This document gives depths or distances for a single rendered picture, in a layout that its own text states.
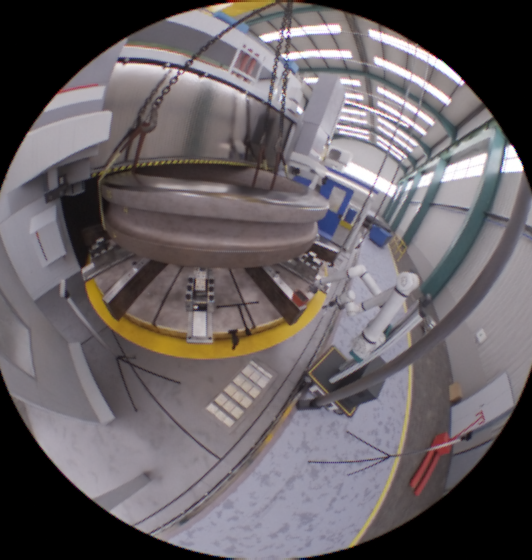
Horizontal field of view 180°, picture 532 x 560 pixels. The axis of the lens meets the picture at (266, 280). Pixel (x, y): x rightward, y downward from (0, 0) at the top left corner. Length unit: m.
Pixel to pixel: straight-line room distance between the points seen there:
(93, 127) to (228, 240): 1.96
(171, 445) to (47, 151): 2.95
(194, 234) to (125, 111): 2.92
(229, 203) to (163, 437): 2.64
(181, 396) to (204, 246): 1.81
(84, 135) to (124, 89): 2.23
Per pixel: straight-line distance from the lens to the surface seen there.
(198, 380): 2.27
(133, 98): 3.97
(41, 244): 3.76
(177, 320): 2.29
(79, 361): 2.90
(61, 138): 1.89
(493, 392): 5.88
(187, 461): 2.29
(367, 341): 1.38
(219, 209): 1.76
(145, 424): 2.36
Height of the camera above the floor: 2.20
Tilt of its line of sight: 39 degrees down
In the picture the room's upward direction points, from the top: 20 degrees clockwise
